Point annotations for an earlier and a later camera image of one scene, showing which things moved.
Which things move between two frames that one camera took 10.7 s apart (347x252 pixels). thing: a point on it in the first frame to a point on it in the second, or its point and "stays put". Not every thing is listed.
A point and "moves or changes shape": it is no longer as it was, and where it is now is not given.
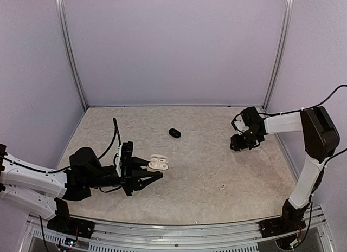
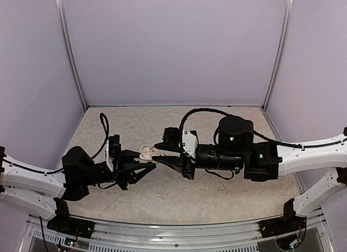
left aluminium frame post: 69,45 stays put
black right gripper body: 249,141 to 185,166
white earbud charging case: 158,162 moves or changes shape
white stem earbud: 223,187 stays put
